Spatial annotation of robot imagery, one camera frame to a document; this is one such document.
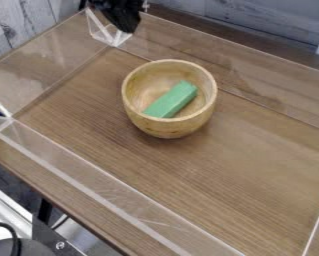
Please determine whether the black table leg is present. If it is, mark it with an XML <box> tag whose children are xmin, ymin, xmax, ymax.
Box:
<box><xmin>37</xmin><ymin>199</ymin><xmax>53</xmax><ymax>224</ymax></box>

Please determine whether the green rectangular block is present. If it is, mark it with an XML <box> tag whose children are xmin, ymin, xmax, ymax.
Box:
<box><xmin>143</xmin><ymin>81</ymin><xmax>198</xmax><ymax>118</ymax></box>

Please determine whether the black cable loop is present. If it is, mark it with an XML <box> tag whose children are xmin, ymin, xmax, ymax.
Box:
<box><xmin>0</xmin><ymin>221</ymin><xmax>23</xmax><ymax>256</ymax></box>

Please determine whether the brown wooden bowl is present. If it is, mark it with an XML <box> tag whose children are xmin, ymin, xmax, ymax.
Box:
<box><xmin>122</xmin><ymin>59</ymin><xmax>218</xmax><ymax>139</ymax></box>

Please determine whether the clear acrylic tray wall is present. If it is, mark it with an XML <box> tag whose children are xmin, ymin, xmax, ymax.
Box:
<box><xmin>0</xmin><ymin>11</ymin><xmax>319</xmax><ymax>256</ymax></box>

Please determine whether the black metal bracket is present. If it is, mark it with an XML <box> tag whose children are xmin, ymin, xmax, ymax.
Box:
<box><xmin>32</xmin><ymin>217</ymin><xmax>87</xmax><ymax>256</ymax></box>

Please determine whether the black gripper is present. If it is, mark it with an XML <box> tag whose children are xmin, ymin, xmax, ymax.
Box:
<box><xmin>88</xmin><ymin>0</ymin><xmax>144</xmax><ymax>33</ymax></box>

